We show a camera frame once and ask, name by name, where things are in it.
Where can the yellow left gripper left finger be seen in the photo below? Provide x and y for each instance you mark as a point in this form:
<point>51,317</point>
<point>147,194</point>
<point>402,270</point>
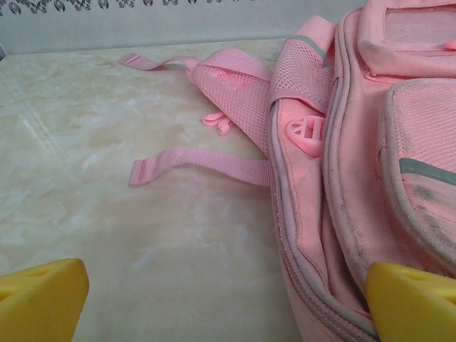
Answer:
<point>39,306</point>

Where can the pink student backpack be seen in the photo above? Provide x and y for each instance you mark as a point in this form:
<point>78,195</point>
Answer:
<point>320,178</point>

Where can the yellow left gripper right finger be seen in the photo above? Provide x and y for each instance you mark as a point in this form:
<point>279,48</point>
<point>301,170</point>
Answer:
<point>417,306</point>

